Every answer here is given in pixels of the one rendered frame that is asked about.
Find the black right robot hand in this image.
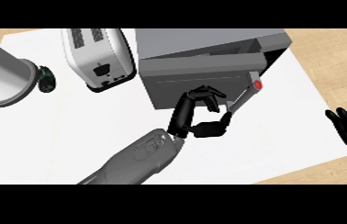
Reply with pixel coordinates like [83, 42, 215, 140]
[324, 107, 347, 146]

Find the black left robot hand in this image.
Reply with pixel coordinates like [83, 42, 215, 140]
[168, 84, 235, 140]

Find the grey microwave door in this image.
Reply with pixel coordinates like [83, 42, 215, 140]
[138, 52, 269, 110]

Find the grey microwave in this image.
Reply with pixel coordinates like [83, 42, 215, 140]
[134, 28, 293, 110]

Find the white toaster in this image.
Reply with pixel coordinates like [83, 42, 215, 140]
[61, 28, 140, 94]

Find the grey round pot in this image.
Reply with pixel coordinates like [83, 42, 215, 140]
[0, 48, 41, 108]

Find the dark green pot handle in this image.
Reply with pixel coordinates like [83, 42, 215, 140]
[38, 65, 58, 94]

